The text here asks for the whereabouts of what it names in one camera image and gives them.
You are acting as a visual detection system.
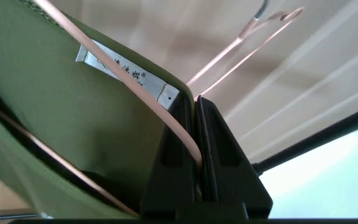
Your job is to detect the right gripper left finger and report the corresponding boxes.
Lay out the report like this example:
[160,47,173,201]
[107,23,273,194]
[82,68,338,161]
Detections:
[140,91,202,218]

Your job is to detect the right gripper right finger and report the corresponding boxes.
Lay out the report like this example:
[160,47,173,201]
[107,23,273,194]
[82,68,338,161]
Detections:
[196,95,273,218]

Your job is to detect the green long-sleeved shirt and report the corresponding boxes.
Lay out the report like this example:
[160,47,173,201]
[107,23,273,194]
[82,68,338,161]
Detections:
[0,0,194,220]

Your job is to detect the pink clothes hanger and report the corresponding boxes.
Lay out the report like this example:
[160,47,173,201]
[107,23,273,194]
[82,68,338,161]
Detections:
[0,0,305,218]

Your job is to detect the black clothes rack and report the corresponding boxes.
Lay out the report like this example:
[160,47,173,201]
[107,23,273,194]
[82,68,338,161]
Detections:
[252,101,358,175]

